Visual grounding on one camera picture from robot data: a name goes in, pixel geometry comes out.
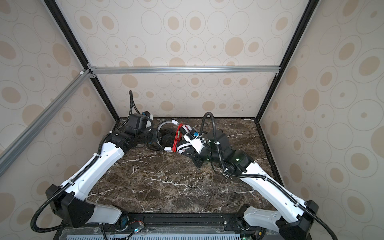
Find white black headphones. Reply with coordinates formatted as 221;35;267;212
157;120;196;157

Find red headphone cable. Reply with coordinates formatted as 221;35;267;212
172;122;184;153

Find black blue headphones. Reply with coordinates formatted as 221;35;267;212
159;128;176;148

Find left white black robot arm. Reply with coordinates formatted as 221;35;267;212
30;91;154;233

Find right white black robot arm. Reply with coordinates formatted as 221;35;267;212
182;112;338;240

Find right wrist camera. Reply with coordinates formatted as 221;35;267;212
184;130;208;154

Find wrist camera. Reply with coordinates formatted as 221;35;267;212
184;130;208;154
142;111;154;121

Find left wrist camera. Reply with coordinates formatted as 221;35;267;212
142;111;154;121

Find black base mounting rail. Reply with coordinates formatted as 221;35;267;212
53;212;313;240

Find horizontal aluminium rail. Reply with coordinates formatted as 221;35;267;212
91;66;280;74

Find diagonal aluminium rail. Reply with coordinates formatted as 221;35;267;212
1;70;91;175

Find left black corner post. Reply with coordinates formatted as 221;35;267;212
44;0;120;122

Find black corner post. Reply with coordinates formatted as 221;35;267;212
44;0;120;122
255;0;320;123

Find right black corner post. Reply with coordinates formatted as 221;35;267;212
255;0;320;123

